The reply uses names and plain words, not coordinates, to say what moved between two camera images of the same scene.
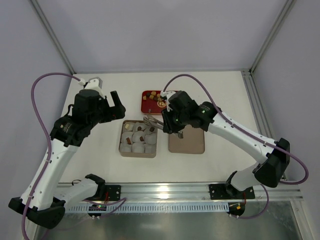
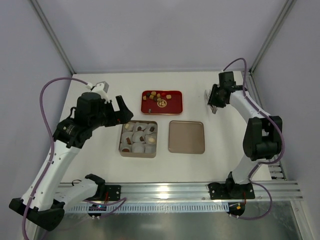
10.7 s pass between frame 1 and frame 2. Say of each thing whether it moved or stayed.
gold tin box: stayed
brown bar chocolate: stayed
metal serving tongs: moved
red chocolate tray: stayed
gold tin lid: stayed
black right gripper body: moved
